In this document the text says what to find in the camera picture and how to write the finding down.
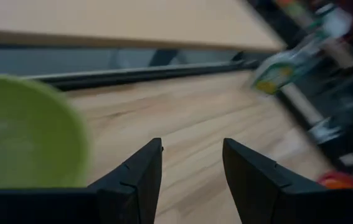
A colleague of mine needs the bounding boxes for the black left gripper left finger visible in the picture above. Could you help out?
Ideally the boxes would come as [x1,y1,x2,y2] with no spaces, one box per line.
[0,138,164,224]

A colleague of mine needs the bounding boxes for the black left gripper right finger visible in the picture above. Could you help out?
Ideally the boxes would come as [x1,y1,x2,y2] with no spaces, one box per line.
[222,138,353,224]

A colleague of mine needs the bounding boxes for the green plastic bowl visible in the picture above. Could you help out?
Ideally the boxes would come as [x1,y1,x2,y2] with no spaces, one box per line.
[0,73,90,190]

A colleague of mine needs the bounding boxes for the nested rainbow bowls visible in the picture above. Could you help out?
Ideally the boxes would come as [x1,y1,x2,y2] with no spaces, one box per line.
[316,170,353,190]

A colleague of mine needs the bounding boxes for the clear spray bottle white trigger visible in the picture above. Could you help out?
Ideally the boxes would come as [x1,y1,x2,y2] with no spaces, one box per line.
[250,2,353,96]

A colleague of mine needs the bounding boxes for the tan wooden desk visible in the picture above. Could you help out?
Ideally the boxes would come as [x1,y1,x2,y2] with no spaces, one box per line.
[0,0,286,53]

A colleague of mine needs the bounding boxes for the black aluminium table frame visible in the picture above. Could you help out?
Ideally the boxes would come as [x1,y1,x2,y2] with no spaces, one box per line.
[23,51,329,125]

